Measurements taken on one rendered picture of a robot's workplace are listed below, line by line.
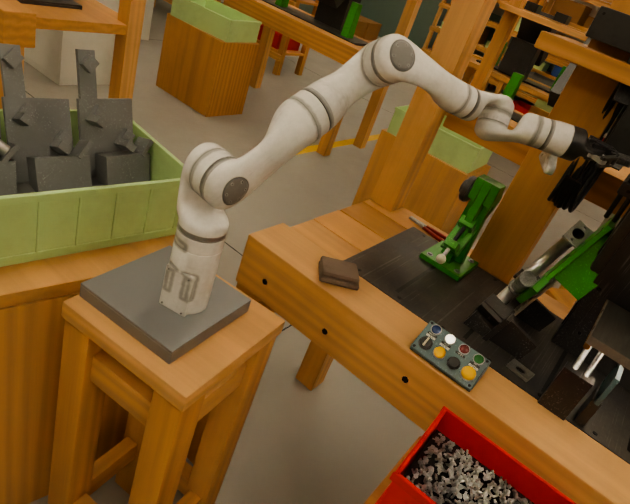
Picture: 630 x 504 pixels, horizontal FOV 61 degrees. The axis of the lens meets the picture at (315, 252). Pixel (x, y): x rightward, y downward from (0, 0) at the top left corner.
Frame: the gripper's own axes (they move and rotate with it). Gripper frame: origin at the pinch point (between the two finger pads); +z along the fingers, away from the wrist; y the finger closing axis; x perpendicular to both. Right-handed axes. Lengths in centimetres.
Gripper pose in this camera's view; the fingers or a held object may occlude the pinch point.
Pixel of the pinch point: (623, 160)
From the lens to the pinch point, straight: 141.4
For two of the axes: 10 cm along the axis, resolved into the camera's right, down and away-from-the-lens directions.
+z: 9.5, 3.1, 0.0
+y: 1.9, -5.8, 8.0
